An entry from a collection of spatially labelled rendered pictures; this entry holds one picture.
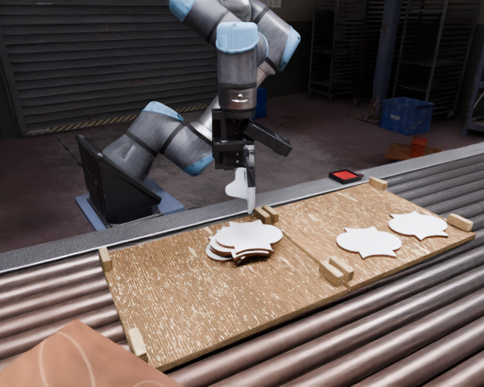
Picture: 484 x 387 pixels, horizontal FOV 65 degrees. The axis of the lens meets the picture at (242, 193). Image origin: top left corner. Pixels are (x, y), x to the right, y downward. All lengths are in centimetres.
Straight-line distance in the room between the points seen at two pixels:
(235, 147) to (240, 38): 20
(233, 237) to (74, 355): 42
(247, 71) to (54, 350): 53
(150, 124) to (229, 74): 50
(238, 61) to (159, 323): 48
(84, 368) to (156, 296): 27
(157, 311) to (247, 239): 24
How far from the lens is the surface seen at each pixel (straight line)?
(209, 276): 80
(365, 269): 86
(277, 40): 118
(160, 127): 118
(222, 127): 76
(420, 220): 107
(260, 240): 83
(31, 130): 545
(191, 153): 116
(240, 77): 72
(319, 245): 91
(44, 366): 56
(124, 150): 118
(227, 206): 111
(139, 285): 80
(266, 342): 70
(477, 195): 137
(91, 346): 56
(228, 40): 72
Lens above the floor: 143
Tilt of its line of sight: 26 degrees down
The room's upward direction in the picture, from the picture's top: straight up
